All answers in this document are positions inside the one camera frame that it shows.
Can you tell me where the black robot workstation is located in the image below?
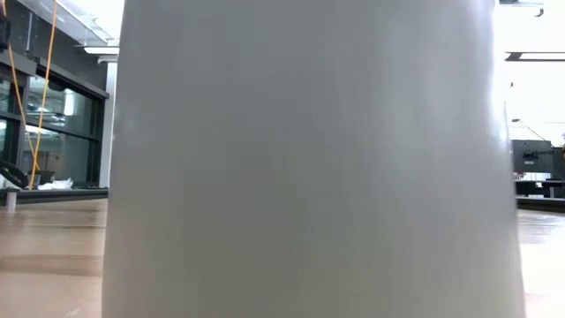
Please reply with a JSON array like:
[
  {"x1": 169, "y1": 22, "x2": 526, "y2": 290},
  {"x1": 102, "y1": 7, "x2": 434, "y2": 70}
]
[{"x1": 511, "y1": 139, "x2": 565, "y2": 199}]

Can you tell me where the white crumpled sheet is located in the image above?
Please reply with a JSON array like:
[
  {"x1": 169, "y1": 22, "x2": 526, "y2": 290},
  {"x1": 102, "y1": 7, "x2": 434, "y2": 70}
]
[{"x1": 37, "y1": 177, "x2": 74, "y2": 192}]

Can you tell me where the white ceiling light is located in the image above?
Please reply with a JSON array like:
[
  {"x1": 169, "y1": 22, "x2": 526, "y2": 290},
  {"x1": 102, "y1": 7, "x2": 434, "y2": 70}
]
[{"x1": 83, "y1": 45, "x2": 121, "y2": 57}]

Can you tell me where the white plant pot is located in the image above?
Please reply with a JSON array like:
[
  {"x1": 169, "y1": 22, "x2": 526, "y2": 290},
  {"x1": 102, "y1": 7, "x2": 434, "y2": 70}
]
[{"x1": 101, "y1": 0, "x2": 527, "y2": 318}]

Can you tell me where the black curved cable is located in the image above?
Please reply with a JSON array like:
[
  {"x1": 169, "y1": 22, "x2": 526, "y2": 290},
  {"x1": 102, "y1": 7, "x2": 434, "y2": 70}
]
[{"x1": 0, "y1": 158, "x2": 30, "y2": 189}]

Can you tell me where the black framed glass window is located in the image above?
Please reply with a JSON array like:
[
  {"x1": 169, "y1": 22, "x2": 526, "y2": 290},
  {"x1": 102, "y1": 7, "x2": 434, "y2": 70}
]
[{"x1": 0, "y1": 37, "x2": 110, "y2": 189}]

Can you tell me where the black ceiling track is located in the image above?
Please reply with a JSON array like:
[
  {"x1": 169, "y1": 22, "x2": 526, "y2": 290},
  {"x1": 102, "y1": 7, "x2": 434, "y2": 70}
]
[{"x1": 505, "y1": 51, "x2": 565, "y2": 63}]

